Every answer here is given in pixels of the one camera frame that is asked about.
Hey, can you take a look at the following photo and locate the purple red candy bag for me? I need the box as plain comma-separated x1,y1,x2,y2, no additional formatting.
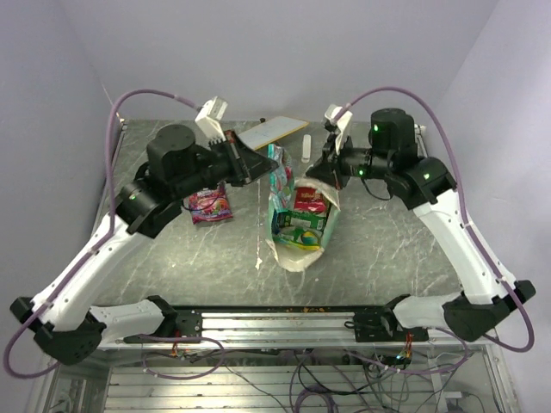
186,182,233,225

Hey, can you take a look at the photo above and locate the teal Fox's mint bag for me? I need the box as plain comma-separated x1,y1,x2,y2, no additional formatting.
268,144,294,209

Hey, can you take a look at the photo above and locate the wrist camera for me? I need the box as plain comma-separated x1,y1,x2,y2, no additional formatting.
195,96,228,139
324,103,353,155

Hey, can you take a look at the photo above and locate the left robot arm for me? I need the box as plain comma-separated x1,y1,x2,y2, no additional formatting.
10,124,278,366

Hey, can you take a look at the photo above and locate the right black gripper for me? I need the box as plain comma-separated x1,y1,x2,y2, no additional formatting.
306,129,393,190

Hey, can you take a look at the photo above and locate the red snack packet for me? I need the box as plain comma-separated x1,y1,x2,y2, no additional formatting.
294,187,330,214

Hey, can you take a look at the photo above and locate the decorated paper gift bag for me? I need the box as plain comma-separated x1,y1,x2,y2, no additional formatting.
266,174,341,272

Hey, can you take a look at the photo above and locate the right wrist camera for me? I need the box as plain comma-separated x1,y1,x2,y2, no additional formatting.
324,103,353,155

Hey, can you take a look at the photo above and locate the aluminium rail frame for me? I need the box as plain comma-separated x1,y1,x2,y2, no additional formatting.
30,296,520,412

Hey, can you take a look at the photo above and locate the yellow framed whiteboard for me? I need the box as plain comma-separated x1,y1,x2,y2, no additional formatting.
238,116,309,151

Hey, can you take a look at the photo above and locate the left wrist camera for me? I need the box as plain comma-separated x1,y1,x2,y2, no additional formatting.
195,96,228,139

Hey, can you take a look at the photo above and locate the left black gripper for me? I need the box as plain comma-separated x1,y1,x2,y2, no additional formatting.
173,129,279,200

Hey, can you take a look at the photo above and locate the green Fox's candy bag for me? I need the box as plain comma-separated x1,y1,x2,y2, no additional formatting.
271,210,327,233

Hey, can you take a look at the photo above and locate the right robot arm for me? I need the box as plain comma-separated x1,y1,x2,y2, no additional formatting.
306,105,536,342

